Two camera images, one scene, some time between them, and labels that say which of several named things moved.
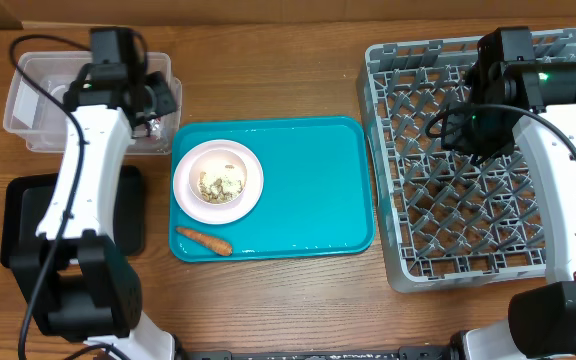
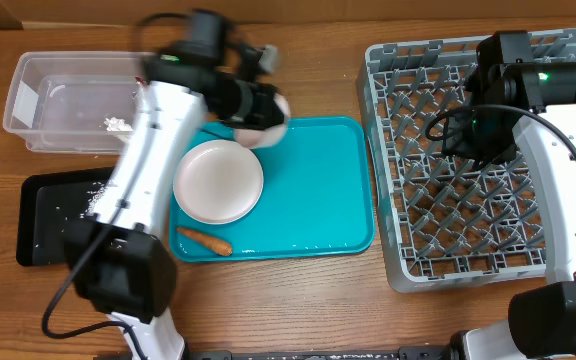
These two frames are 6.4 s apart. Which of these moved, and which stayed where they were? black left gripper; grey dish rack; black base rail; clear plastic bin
Moved: black left gripper
Stayed: clear plastic bin; grey dish rack; black base rail
